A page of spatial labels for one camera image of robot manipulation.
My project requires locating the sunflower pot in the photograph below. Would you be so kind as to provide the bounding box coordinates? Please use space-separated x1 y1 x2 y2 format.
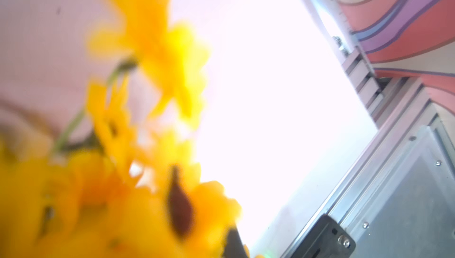
1 0 250 258

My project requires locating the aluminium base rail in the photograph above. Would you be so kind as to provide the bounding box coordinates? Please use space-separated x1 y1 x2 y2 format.
263 49 455 258

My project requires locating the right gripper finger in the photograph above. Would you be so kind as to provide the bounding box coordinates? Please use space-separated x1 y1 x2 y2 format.
290 215 357 258

